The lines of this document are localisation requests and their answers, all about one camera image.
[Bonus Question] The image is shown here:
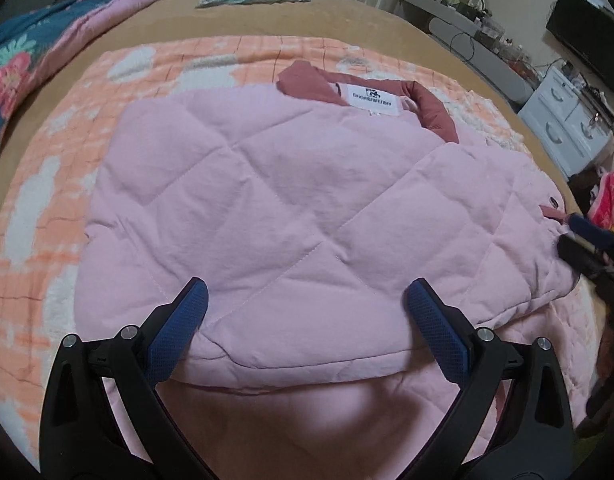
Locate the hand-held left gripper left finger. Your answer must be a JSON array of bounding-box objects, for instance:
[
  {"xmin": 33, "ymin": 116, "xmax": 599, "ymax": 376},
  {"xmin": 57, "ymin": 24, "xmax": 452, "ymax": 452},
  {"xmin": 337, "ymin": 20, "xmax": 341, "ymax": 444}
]
[{"xmin": 39, "ymin": 276, "xmax": 210, "ymax": 480}]

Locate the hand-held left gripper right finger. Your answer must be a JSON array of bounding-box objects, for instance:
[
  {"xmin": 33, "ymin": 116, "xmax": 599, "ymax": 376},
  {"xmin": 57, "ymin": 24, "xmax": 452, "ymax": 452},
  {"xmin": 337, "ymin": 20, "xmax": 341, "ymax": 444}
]
[{"xmin": 404, "ymin": 278, "xmax": 575, "ymax": 480}]

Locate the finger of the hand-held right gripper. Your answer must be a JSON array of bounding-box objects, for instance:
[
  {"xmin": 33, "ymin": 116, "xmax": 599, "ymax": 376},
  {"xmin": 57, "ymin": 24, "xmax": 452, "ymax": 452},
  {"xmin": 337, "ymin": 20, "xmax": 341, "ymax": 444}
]
[
  {"xmin": 564, "ymin": 214, "xmax": 614, "ymax": 261},
  {"xmin": 557, "ymin": 236, "xmax": 612, "ymax": 281}
]

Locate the pink quilted jacket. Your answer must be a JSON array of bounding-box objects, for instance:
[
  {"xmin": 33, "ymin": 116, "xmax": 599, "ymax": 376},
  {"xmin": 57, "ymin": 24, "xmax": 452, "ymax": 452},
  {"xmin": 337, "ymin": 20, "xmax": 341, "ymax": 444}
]
[{"xmin": 77, "ymin": 60, "xmax": 582, "ymax": 480}]

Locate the pink red cloth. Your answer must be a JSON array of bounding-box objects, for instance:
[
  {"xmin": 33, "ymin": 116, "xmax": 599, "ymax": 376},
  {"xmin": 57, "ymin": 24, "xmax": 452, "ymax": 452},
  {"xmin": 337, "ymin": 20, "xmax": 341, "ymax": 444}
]
[{"xmin": 589, "ymin": 170, "xmax": 614, "ymax": 231}]

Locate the black fuzzy cloth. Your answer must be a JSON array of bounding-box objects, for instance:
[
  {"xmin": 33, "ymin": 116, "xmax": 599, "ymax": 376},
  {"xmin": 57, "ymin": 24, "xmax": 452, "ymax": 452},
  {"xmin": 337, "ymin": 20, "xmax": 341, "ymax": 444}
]
[{"xmin": 569, "ymin": 160, "xmax": 608, "ymax": 211}]

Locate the white drawer cabinet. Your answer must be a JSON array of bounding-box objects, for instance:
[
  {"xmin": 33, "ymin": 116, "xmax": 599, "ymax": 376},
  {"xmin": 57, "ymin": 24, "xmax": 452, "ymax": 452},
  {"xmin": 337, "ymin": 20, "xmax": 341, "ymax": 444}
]
[{"xmin": 518, "ymin": 67, "xmax": 614, "ymax": 181}]

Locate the grey dressing table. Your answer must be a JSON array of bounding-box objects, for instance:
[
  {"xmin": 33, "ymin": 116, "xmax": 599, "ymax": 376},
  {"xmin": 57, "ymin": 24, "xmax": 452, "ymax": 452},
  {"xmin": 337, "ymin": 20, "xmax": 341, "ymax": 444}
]
[{"xmin": 399, "ymin": 0, "xmax": 535, "ymax": 106}]

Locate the orange checked printed blanket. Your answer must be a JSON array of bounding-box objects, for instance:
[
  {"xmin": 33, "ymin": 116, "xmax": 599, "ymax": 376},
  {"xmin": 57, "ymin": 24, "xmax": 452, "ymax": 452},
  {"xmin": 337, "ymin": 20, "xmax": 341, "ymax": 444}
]
[{"xmin": 0, "ymin": 35, "xmax": 602, "ymax": 471}]

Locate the group of small bottles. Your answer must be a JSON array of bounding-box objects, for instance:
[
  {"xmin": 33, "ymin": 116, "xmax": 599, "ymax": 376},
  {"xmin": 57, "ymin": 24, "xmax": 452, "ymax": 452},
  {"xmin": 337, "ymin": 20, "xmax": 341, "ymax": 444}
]
[{"xmin": 409, "ymin": 0, "xmax": 542, "ymax": 78}]

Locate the bed with tan cover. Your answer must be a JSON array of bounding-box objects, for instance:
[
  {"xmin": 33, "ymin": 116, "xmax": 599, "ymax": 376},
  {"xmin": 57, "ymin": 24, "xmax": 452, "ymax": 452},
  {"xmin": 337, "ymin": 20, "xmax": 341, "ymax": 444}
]
[{"xmin": 0, "ymin": 0, "xmax": 614, "ymax": 311}]

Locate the teal floral quilt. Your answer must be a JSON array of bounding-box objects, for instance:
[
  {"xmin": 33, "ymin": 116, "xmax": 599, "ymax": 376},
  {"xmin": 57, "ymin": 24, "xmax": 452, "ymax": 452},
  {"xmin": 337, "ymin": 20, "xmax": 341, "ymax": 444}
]
[{"xmin": 0, "ymin": 0, "xmax": 168, "ymax": 161}]

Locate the black wall television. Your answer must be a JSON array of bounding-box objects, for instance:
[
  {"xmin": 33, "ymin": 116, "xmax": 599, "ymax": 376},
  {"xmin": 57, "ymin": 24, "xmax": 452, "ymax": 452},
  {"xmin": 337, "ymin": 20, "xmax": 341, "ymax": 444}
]
[{"xmin": 546, "ymin": 0, "xmax": 614, "ymax": 86}]

